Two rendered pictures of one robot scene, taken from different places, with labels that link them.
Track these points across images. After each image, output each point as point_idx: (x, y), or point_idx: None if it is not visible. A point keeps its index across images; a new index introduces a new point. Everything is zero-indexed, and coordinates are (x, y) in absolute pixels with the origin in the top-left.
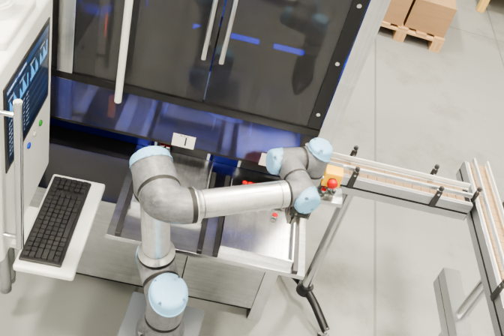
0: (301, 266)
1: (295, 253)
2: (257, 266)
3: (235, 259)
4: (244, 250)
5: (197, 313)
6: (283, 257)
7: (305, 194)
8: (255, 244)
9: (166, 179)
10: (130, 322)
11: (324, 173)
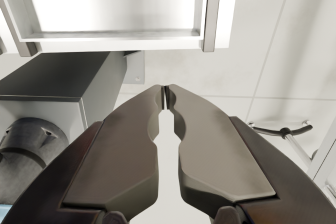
0: (225, 21)
1: None
2: (127, 50)
3: (75, 44)
4: (80, 40)
5: (70, 108)
6: (181, 8)
7: None
8: None
9: None
10: (0, 138)
11: None
